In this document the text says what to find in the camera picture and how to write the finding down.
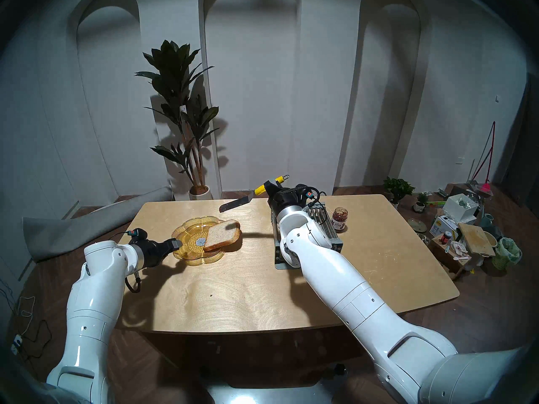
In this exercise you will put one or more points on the white cardboard box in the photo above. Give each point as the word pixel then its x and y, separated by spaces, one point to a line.
pixel 442 227

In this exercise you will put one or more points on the tiny potted plant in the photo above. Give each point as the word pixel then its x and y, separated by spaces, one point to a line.
pixel 420 202

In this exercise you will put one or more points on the wooden cutting board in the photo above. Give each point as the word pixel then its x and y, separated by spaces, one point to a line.
pixel 476 239

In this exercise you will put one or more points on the glass jam jar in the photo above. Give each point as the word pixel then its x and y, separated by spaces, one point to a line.
pixel 340 220

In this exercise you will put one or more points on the bushy small potted plant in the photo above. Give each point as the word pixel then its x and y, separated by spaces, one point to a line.
pixel 398 187

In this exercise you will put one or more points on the beige bowl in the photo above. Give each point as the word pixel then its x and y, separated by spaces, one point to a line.
pixel 492 239

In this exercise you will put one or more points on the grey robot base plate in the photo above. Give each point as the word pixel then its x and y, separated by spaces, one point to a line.
pixel 252 397

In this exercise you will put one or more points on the grey dish drying rack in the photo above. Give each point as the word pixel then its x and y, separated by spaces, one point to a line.
pixel 330 232

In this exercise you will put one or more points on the amber glass flower plate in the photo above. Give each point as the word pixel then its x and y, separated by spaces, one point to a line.
pixel 189 230

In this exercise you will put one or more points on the slice of bread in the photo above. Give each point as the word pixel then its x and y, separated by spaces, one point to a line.
pixel 221 237

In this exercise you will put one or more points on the tall potted plant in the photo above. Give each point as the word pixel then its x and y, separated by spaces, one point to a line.
pixel 177 83

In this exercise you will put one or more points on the low wooden stool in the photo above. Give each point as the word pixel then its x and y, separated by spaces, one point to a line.
pixel 448 260

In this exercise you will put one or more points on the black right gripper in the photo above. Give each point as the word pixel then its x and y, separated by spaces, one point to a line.
pixel 290 197

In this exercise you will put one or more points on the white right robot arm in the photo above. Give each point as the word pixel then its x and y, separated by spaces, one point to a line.
pixel 349 289

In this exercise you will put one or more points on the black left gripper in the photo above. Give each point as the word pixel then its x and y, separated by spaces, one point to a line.
pixel 153 251

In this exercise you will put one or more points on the teal jug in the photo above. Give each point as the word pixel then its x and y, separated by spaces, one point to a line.
pixel 487 220

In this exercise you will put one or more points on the grey ceramic plate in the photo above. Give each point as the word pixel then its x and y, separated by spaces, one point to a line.
pixel 417 225

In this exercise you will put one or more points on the white kitchen appliance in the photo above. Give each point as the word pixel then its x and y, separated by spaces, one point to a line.
pixel 459 207

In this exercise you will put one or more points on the metal bowl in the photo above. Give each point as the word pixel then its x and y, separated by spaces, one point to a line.
pixel 423 238

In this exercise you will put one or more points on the white power strip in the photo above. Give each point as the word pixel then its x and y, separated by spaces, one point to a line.
pixel 16 344

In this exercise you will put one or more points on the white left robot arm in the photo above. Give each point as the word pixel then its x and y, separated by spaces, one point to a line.
pixel 92 298

